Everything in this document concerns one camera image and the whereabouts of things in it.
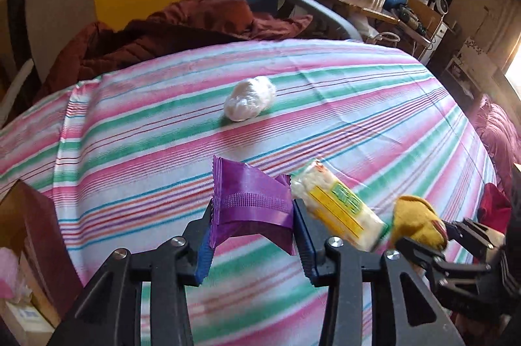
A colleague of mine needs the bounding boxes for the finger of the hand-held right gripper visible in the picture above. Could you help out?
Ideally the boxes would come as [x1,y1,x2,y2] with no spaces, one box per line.
[397,236,491,282]
[444,220,499,251]

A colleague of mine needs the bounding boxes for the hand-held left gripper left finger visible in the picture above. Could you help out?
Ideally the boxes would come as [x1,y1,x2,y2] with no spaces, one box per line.
[47,200,216,346]

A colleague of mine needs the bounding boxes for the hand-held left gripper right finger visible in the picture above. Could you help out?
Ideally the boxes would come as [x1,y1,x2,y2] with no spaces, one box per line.
[292,199,467,346]

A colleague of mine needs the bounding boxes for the yellow plush toy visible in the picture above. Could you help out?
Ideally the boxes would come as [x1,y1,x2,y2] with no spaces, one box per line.
[391,195,450,253]

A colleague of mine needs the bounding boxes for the purple snack packet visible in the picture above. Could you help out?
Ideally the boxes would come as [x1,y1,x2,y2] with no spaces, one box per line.
[208,156,296,256]

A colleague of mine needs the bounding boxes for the brown cardboard box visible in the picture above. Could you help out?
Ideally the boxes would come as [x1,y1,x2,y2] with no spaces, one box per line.
[0,180,84,330]

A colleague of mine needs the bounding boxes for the red cloth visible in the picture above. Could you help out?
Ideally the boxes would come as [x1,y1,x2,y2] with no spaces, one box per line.
[478,183,511,225]

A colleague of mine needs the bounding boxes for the rice cracker packet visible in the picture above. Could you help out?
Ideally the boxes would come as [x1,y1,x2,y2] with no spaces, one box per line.
[290,159,391,252]

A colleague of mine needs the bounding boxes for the magenta blanket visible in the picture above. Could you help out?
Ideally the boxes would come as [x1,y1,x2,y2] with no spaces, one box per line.
[472,94,521,200]

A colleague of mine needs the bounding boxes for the striped tablecloth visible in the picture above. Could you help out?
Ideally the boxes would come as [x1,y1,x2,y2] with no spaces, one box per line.
[0,38,499,346]

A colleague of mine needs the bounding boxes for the white plastic-wrapped ball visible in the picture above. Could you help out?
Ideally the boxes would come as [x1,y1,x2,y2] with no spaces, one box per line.
[223,76,276,122]

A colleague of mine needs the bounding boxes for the floral printed box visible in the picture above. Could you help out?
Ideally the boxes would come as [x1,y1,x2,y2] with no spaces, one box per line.
[456,37,499,74]

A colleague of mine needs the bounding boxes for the white printed box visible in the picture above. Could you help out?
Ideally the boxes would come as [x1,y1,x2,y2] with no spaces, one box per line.
[0,299,55,346]

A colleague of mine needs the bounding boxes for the maroon jacket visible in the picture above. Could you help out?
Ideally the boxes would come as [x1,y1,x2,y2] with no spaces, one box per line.
[33,0,314,103]

